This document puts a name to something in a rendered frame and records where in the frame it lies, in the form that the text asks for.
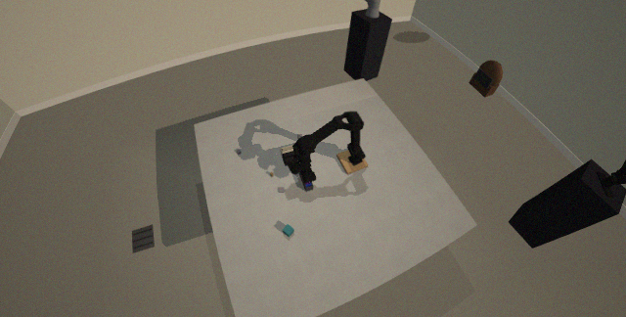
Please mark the teal cube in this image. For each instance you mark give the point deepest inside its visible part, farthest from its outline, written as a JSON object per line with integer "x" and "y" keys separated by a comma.
{"x": 288, "y": 230}

